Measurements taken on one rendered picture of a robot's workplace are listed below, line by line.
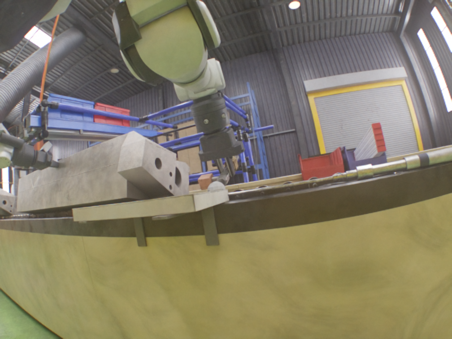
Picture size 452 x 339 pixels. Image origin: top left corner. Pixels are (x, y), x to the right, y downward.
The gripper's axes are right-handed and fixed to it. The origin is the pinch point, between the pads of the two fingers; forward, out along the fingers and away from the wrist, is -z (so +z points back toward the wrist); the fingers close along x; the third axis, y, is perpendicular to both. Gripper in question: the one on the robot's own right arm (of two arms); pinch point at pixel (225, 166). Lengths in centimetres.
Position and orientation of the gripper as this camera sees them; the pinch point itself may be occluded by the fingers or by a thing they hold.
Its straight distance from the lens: 61.4
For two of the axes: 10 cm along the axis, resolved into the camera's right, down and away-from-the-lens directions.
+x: -9.4, 1.7, 3.1
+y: -2.3, 3.9, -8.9
